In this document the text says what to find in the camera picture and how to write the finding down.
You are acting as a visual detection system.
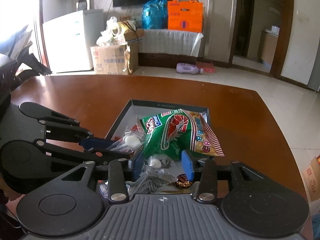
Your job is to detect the clear white candies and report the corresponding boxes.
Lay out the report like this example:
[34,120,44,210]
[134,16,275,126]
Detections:
[107,122,177,192]

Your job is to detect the green shrimp cracker bag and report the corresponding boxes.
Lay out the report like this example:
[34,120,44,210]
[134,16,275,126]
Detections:
[140,108,224,160]

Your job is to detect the gold foil candy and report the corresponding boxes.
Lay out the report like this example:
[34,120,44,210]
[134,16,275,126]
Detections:
[173,174,193,190]

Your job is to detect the cardboard box with snacks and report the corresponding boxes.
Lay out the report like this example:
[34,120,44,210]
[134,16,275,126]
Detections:
[302,155,320,202]

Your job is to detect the person's left hand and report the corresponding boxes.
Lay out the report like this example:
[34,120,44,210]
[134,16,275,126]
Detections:
[0,174,22,201]

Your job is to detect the dark box with white interior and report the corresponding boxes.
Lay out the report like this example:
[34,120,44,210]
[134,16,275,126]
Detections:
[107,108,220,201]

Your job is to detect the black white folded stroller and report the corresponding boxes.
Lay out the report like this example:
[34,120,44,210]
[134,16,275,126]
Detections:
[1,25,52,81]

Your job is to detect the white mini fridge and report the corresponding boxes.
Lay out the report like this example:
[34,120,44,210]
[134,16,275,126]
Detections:
[43,9,104,73]

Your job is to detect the brown cardboard box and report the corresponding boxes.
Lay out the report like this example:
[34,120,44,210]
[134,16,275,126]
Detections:
[90,42,139,75]

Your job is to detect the red flat object on floor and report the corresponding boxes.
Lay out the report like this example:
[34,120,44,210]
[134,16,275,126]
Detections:
[196,61,215,73]

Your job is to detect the purple detergent bottle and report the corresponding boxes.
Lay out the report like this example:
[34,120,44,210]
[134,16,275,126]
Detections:
[176,63,204,75]

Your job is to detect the white plastic bags pile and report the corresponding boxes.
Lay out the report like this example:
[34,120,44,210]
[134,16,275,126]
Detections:
[96,16,121,47]

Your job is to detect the small cardboard box with tape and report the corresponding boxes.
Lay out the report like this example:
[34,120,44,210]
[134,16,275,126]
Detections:
[122,29,145,42]

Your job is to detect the white cloth covered cabinet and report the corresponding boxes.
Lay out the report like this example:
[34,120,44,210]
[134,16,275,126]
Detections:
[138,29,203,68]

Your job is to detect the kettle on fridge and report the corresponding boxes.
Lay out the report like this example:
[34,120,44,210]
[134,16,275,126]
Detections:
[76,0,87,11]

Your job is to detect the blue plastic bag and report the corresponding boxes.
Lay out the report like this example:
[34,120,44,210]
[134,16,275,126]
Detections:
[142,0,168,29]

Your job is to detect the orange paper bag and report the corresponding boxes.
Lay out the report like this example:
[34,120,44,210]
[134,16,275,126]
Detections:
[168,0,203,33]

